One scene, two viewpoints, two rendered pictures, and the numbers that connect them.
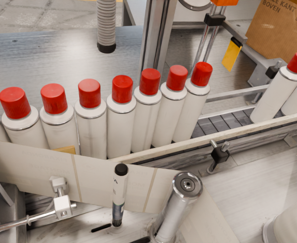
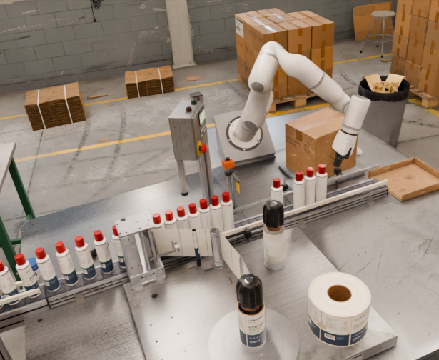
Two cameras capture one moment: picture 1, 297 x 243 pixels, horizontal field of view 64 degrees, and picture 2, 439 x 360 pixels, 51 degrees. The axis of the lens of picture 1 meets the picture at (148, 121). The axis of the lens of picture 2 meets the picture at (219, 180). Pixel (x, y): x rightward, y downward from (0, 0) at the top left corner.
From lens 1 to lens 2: 1.55 m
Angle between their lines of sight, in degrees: 17
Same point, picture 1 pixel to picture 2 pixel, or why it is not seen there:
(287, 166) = (287, 235)
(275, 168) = not seen: hidden behind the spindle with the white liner
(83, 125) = (180, 224)
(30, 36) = (135, 193)
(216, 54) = (264, 180)
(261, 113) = not seen: hidden behind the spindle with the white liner
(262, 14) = (288, 148)
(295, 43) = (309, 164)
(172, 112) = (216, 215)
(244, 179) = (260, 243)
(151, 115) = (207, 218)
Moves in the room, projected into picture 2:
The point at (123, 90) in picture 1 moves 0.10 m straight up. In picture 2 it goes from (193, 208) to (190, 188)
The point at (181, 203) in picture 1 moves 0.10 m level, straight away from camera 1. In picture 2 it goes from (213, 236) to (225, 222)
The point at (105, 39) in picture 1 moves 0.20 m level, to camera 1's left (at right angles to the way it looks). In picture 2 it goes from (183, 191) to (139, 191)
